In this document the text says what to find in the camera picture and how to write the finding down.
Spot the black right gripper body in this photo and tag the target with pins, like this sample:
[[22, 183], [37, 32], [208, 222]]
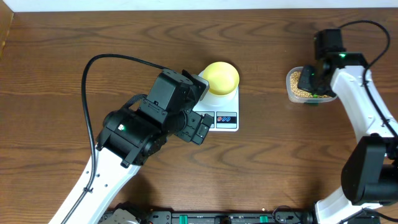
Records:
[[308, 82]]

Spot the yellow plastic bowl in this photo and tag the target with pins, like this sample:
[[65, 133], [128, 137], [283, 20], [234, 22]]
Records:
[[222, 77]]

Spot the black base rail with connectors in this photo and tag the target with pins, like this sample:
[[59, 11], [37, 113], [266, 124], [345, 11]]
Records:
[[129, 213]]

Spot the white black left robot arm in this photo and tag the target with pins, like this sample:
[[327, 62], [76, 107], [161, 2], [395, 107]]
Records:
[[130, 135]]

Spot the clear container of soybeans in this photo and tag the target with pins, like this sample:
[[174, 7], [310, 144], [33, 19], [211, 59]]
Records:
[[300, 96]]

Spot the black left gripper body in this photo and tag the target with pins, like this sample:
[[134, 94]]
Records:
[[183, 124]]

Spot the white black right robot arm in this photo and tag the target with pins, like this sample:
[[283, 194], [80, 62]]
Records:
[[369, 177]]

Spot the white digital kitchen scale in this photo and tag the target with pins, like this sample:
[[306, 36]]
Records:
[[223, 108]]

